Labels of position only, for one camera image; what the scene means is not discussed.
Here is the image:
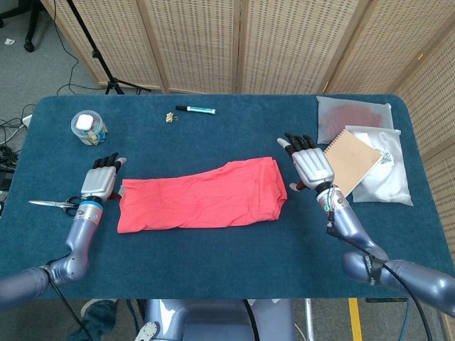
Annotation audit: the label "clear jar of binder clips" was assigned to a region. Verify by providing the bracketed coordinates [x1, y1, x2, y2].
[70, 110, 109, 146]

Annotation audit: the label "kraft spiral notebook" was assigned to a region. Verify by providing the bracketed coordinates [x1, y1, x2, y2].
[322, 129, 383, 198]

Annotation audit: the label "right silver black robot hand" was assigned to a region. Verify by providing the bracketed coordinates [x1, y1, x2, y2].
[277, 133, 336, 195]

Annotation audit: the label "silver table leg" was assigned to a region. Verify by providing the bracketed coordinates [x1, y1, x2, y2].
[304, 298, 316, 341]

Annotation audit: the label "thick black torso cable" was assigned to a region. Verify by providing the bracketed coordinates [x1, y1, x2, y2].
[242, 299, 261, 341]

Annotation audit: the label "coral red t-shirt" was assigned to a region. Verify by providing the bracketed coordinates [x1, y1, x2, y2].
[116, 156, 288, 234]

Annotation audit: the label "black-handled scissors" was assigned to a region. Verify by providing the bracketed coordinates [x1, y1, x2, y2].
[28, 196, 83, 217]

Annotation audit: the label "blue-grey robot torso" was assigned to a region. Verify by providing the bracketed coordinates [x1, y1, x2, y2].
[136, 298, 296, 341]

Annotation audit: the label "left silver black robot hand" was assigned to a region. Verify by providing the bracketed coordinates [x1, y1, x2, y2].
[80, 152, 128, 205]

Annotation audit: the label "black office chair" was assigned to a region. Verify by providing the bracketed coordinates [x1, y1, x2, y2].
[0, 0, 47, 53]

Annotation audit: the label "tangle of black floor cables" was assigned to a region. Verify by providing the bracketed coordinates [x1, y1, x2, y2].
[0, 102, 35, 193]

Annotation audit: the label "wicker folding screen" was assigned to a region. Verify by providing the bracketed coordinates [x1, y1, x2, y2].
[41, 0, 455, 256]

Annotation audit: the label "frosted pouch with red garment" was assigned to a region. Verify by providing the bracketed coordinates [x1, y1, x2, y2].
[316, 95, 395, 145]

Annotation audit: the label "blue table cloth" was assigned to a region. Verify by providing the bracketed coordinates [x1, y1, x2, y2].
[0, 94, 431, 300]

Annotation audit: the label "black tripod stand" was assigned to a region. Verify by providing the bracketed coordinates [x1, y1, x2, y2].
[65, 0, 152, 95]

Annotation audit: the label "frosted pouch with white garment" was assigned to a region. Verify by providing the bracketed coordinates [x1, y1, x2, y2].
[344, 124, 415, 207]

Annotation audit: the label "green white marker pen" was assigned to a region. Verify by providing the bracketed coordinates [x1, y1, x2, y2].
[175, 104, 216, 116]

